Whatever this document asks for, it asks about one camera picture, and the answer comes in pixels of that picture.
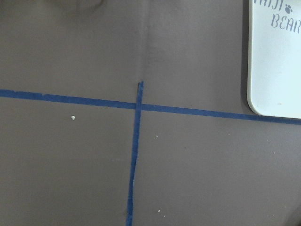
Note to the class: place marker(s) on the white bear serving tray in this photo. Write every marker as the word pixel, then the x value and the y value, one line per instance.
pixel 274 58

